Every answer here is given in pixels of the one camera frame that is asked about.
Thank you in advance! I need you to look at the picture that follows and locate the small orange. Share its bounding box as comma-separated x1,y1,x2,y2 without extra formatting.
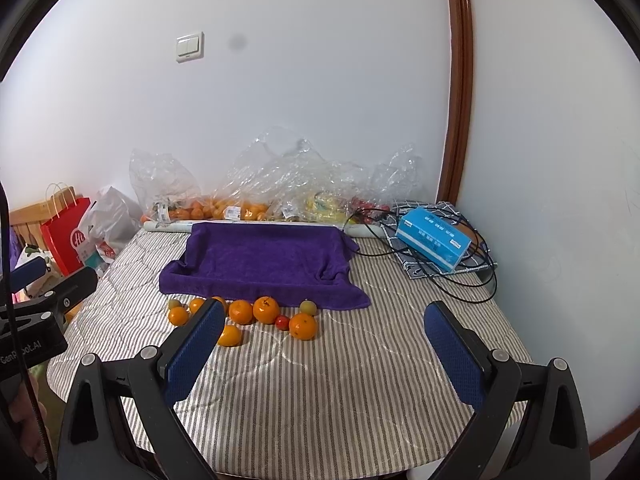
189,297,205,314
167,307,190,326
217,324,243,348

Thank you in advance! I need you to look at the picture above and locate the small orange front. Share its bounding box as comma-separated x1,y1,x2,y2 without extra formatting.
217,324,243,348

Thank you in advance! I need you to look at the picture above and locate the medium orange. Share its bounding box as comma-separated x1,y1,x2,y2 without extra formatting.
228,299,254,325

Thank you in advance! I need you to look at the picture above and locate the large orange with stem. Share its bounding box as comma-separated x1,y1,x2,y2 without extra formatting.
253,296,280,325

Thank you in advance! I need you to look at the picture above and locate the small red tomato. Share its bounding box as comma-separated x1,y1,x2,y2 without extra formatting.
276,315,290,330

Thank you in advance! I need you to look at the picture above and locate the large round orange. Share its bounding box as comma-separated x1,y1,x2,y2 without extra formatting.
288,312,318,340

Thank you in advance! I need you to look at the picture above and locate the small orange hidden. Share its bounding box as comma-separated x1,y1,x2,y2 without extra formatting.
212,296,229,315

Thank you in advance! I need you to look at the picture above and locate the left hand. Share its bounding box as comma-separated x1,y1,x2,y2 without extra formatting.
9,382,47,464

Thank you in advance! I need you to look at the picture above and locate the red paper shopping bag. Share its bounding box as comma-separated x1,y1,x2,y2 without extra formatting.
41,183,91,275

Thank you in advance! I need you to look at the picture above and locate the wooden chair back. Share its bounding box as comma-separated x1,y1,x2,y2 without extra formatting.
10,183,77,250

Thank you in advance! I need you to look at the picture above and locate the white plastic bag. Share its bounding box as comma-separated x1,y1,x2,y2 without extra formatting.
76,186,142,269

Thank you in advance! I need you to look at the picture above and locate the striped quilted mattress cover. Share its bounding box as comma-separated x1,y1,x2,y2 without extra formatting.
47,230,532,479

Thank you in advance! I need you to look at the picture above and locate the checked dark cloth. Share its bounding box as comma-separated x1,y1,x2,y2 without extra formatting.
381,200,497,278

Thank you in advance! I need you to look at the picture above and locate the clear bag left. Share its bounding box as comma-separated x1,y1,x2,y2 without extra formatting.
129,148,201,223

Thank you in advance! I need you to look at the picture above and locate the blue tissue box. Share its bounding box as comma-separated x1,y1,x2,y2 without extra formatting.
396,207,472,272

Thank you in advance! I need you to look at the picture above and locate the purple towel covered tray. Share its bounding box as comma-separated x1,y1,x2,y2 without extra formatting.
160,226,371,311

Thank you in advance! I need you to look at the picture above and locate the clear bag of red fruit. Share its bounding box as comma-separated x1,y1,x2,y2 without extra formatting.
349,144,430,223

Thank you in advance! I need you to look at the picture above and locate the clear bag of bananas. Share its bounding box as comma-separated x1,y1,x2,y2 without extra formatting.
302,160,371,224

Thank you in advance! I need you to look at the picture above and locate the clear bag of oranges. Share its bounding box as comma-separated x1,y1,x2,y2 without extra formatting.
215,127,331,222

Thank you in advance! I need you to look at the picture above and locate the black cable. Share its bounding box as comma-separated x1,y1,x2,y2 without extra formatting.
342,201,499,305

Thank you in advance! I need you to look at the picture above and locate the brown wooden door frame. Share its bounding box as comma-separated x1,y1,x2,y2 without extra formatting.
437,0,474,204

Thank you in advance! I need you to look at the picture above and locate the white wall switch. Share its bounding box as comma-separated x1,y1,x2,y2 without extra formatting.
175,32,204,63

